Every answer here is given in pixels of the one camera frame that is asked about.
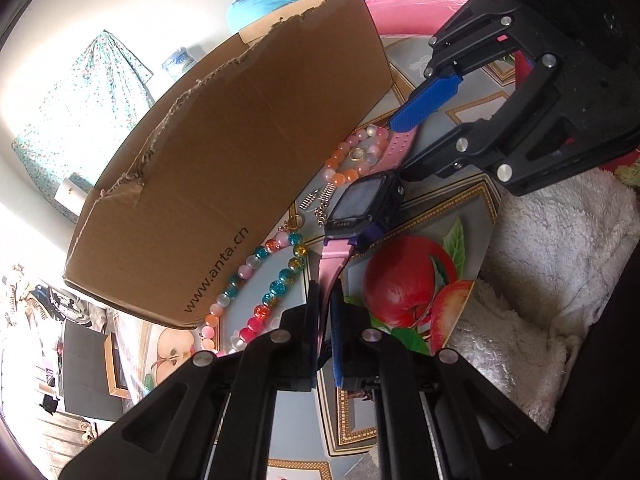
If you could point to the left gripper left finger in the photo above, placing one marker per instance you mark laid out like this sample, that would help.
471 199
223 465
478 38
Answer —
212 418

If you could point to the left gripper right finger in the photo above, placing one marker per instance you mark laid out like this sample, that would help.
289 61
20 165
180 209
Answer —
479 408

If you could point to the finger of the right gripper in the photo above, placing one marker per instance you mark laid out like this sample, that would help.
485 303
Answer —
479 33
544 133

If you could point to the pink strap smart watch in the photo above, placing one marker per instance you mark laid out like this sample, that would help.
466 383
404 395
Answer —
362 216

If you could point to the white fluffy towel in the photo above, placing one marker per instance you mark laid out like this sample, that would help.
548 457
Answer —
550 268

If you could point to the fruit pattern tablecloth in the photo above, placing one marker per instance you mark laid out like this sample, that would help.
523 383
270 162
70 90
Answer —
413 288

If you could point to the brown cardboard box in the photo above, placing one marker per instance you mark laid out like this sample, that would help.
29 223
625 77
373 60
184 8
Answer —
213 166

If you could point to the small silver earrings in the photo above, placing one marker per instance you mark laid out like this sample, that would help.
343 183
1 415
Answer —
318 202

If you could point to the blue white water jug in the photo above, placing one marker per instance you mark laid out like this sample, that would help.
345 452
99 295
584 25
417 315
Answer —
178 62

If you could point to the green floral curtain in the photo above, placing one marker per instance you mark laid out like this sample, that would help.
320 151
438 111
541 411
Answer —
84 118

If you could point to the wooden picture frame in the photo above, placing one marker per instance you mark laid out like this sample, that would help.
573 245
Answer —
115 375

